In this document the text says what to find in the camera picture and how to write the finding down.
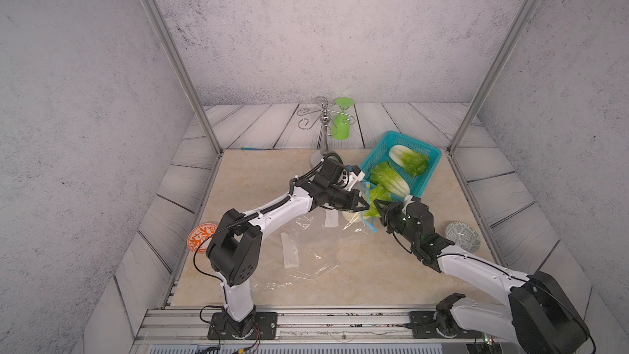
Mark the chinese cabbage dark green leafy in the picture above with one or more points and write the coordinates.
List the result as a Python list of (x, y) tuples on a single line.
[(370, 193)]

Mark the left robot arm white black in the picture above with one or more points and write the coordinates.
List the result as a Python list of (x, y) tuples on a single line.
[(234, 249)]

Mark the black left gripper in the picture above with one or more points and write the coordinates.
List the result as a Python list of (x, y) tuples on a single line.
[(351, 204)]

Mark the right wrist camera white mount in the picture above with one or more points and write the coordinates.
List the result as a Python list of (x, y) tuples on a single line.
[(408, 199)]

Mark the chinese cabbage right in basket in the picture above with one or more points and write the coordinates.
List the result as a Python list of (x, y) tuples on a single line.
[(413, 163)]

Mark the clear zipper bag blue seal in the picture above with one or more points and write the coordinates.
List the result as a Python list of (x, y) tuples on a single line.
[(307, 247)]

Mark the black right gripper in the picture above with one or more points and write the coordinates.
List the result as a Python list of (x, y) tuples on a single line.
[(387, 213)]

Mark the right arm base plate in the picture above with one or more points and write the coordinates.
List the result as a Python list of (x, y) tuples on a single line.
[(434, 325)]

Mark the left aluminium corner post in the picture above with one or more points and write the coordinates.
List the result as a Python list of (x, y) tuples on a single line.
[(159, 25)]

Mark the orange patterned bowl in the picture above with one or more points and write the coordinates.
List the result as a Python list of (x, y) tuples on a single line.
[(199, 238)]

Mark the chinese cabbage front pale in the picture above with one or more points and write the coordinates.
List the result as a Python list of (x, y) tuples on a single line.
[(384, 174)]

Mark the teal plastic basket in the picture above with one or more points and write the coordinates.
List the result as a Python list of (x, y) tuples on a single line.
[(380, 154)]

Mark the aluminium corner post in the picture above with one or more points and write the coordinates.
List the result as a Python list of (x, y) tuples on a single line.
[(522, 17), (159, 25)]

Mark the right aluminium corner post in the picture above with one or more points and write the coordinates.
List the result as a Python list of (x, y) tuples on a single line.
[(522, 17)]

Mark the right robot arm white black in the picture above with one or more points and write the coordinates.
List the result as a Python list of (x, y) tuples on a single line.
[(531, 311)]

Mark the silver metal cup stand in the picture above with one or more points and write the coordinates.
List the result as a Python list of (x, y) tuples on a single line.
[(323, 115)]

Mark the aluminium rail frame front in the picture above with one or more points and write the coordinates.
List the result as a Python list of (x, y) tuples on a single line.
[(398, 329)]

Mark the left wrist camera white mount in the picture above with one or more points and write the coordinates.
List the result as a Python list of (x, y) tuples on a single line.
[(354, 176)]

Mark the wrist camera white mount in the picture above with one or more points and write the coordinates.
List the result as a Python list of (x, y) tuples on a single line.
[(408, 199), (354, 176)]

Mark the green plastic cup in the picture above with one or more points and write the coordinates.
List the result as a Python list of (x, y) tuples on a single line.
[(343, 120)]

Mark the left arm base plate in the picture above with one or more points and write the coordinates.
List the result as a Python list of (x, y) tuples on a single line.
[(257, 325)]

